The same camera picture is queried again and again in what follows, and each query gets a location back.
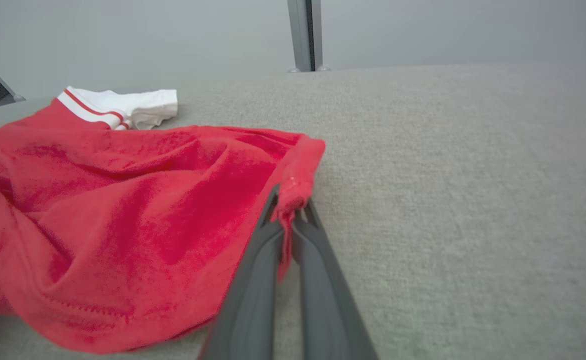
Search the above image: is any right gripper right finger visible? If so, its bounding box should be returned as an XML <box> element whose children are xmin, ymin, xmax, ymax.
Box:
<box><xmin>293</xmin><ymin>199</ymin><xmax>379</xmax><ymax>360</ymax></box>

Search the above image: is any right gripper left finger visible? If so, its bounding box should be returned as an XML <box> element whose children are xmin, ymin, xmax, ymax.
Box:
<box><xmin>198</xmin><ymin>184</ymin><xmax>285</xmax><ymax>360</ymax></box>

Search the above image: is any red white-sleeved jersey shirt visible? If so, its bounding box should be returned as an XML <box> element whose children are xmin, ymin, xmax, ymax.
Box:
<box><xmin>0</xmin><ymin>86</ymin><xmax>327</xmax><ymax>355</ymax></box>

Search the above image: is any grey partition post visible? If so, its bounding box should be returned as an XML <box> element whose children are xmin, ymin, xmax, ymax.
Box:
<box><xmin>287</xmin><ymin>0</ymin><xmax>332</xmax><ymax>73</ymax></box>

